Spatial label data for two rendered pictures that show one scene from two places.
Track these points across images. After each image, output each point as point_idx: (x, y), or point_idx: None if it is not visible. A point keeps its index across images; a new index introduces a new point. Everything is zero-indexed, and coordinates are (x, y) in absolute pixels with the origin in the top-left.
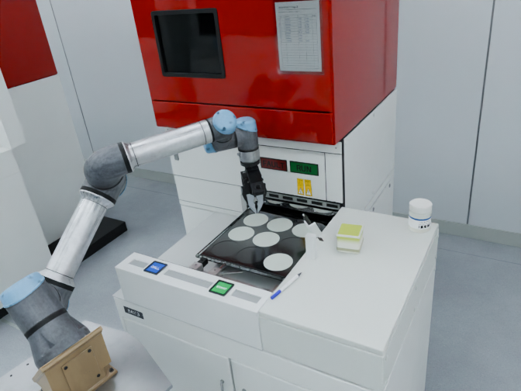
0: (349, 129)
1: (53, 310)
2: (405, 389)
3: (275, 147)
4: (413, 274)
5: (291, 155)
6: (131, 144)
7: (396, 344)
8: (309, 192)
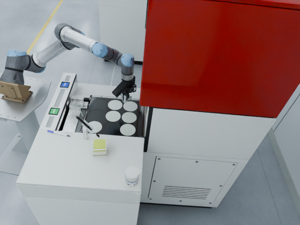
0: (164, 106)
1: (12, 67)
2: (78, 219)
3: None
4: (80, 185)
5: None
6: (66, 30)
7: (42, 192)
8: (145, 117)
